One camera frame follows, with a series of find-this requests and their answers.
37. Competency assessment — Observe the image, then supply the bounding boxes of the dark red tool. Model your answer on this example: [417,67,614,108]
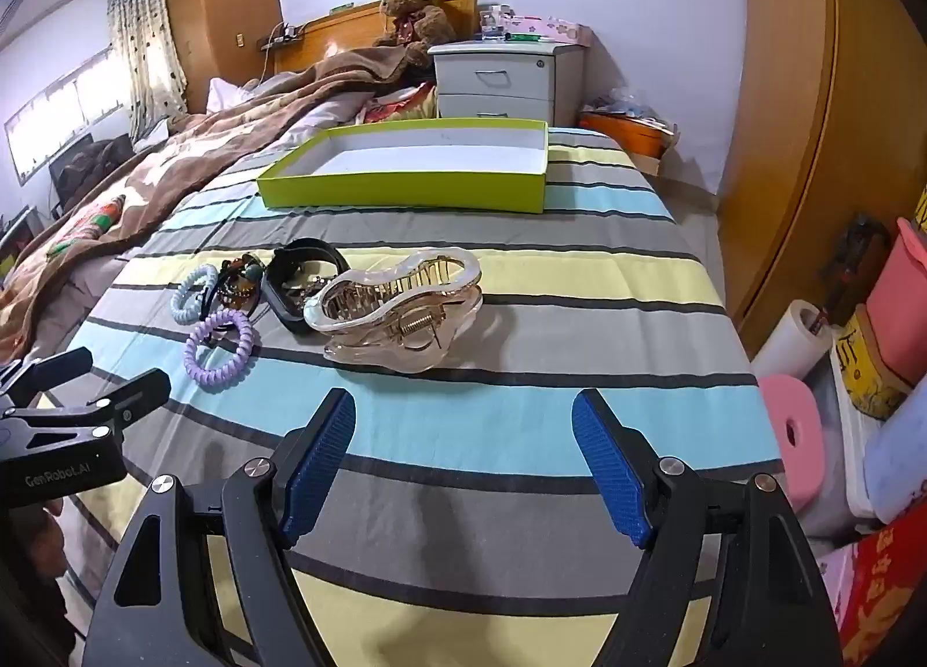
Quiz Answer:
[833,214,892,324]

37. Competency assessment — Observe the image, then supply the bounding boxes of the clear plastic bags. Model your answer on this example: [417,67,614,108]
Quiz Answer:
[583,88,674,128]

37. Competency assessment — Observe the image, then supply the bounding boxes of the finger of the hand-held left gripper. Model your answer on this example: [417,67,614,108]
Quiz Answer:
[0,347,94,414]
[0,369,171,447]

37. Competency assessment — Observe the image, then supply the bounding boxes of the paper towel roll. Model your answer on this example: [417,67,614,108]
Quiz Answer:
[749,300,834,385]

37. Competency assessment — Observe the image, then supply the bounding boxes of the black bangle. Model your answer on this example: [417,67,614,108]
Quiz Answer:
[261,238,352,336]

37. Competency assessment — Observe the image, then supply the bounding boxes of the wooden headboard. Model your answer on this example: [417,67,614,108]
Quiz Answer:
[275,0,480,78]

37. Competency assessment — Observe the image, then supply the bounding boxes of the pink floral box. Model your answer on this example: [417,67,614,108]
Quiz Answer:
[507,13,596,49]

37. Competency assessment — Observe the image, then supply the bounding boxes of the power strip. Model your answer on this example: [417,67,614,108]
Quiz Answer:
[257,22,305,49]

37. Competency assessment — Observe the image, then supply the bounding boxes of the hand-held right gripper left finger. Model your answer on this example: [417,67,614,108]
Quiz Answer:
[83,388,359,667]

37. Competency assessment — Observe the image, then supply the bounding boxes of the pink plastic container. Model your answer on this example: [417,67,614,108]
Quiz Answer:
[865,216,927,385]

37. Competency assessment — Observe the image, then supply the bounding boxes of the dark chair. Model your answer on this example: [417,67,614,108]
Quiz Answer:
[49,134,135,212]

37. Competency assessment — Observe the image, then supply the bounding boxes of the white pillow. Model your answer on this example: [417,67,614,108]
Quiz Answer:
[206,76,262,114]

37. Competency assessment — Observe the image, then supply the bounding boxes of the tall wooden wardrobe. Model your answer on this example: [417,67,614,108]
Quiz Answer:
[160,0,283,118]

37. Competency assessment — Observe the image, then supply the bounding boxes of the red patterned cloth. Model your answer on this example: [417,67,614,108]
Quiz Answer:
[362,82,439,125]

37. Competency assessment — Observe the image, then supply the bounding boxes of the grey nightstand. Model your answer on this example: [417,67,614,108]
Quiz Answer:
[427,40,586,128]

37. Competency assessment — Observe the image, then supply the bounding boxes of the person's left hand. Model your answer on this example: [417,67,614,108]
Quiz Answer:
[10,494,74,581]

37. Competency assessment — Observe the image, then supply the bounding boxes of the striped bed sheet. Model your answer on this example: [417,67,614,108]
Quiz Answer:
[29,123,787,667]

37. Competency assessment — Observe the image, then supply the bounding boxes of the orange box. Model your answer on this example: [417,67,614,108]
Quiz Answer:
[579,109,678,161]

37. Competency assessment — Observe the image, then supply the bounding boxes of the brown teddy bear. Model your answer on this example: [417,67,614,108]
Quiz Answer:
[373,0,459,70]

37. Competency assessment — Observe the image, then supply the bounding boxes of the yellow box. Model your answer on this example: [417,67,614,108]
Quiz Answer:
[833,305,914,422]

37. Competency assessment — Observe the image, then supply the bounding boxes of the clear hair claw clip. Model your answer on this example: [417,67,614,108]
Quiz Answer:
[302,245,485,374]

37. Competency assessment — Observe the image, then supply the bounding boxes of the red printed box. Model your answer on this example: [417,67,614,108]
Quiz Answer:
[836,504,927,667]

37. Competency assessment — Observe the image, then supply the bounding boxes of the window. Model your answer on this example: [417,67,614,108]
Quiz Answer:
[3,44,135,186]

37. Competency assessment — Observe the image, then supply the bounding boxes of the white quilt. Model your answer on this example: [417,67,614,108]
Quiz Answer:
[239,88,392,161]

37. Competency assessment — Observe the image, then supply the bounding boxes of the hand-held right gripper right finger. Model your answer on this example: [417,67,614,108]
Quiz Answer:
[571,388,845,667]

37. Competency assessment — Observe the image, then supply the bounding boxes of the brown blanket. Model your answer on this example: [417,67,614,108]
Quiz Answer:
[0,44,436,364]

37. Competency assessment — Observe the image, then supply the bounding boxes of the dark beaded bracelet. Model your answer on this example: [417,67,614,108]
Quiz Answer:
[217,254,271,313]

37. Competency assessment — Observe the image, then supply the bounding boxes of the light blue spiral hair tie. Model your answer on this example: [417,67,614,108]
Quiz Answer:
[170,263,222,326]

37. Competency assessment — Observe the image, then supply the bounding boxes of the purple spiral hair tie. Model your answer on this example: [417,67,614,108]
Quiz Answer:
[183,314,258,394]

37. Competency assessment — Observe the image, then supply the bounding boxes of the patterned curtain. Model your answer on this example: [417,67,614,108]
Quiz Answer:
[107,0,189,139]

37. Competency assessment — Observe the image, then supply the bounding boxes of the red green plaid cushion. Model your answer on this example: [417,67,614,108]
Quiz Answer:
[47,195,127,258]

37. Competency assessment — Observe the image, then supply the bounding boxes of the white plastic bin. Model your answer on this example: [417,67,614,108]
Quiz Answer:
[797,348,885,538]

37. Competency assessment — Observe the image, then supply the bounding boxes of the black cord necklace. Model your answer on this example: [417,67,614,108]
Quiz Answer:
[195,270,242,320]

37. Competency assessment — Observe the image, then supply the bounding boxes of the person's left forearm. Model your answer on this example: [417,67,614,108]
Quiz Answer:
[0,566,81,667]

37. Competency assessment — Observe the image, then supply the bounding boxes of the wooden wardrobe door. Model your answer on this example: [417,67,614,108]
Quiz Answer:
[717,0,927,356]

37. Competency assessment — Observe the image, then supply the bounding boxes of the pink foam roll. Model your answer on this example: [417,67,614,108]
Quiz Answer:
[757,373,827,512]

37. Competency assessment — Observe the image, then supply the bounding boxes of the green cardboard box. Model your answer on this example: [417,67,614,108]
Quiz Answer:
[256,118,552,214]

